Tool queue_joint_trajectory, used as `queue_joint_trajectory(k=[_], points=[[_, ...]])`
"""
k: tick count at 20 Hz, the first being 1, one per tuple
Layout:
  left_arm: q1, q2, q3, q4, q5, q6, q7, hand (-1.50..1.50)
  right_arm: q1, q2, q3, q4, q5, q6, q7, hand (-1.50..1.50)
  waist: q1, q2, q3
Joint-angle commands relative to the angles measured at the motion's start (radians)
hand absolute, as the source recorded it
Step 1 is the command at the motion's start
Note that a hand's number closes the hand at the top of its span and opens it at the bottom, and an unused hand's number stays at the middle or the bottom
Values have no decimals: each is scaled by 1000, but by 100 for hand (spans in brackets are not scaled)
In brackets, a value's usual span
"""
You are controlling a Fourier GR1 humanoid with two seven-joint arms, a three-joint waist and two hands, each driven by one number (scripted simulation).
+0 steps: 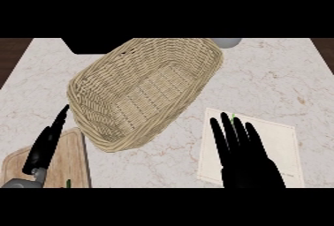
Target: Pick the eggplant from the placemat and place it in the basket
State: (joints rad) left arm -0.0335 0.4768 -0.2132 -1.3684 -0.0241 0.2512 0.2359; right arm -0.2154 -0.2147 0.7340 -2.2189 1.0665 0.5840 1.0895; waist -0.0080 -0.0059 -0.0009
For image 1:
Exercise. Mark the grey round object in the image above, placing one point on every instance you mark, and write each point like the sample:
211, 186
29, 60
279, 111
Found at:
227, 42

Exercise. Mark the black appliance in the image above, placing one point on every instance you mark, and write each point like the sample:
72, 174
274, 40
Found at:
95, 45

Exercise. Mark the beige wicker basket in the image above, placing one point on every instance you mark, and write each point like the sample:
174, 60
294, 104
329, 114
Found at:
144, 91

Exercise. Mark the white placemat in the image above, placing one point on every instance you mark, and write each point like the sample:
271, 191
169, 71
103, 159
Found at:
280, 144

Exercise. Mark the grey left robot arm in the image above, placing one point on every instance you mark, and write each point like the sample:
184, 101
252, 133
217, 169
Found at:
26, 181

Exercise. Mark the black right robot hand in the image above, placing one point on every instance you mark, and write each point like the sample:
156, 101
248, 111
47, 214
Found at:
243, 159

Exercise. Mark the wooden cutting board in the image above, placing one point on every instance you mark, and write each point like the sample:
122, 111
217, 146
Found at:
66, 164

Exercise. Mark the green vegetable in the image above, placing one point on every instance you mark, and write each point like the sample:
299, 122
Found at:
69, 183

